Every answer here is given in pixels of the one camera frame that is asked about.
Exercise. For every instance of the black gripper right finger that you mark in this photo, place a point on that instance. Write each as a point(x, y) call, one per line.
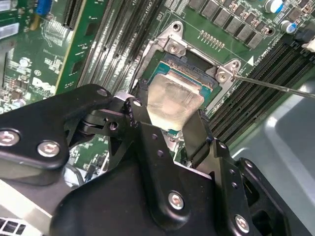
point(229, 196)

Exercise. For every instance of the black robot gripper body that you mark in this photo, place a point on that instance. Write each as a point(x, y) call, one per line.
point(110, 209)

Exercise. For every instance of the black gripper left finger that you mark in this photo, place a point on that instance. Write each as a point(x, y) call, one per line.
point(37, 127)

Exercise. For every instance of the silver CPU plate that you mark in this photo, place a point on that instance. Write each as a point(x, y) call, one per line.
point(172, 98)

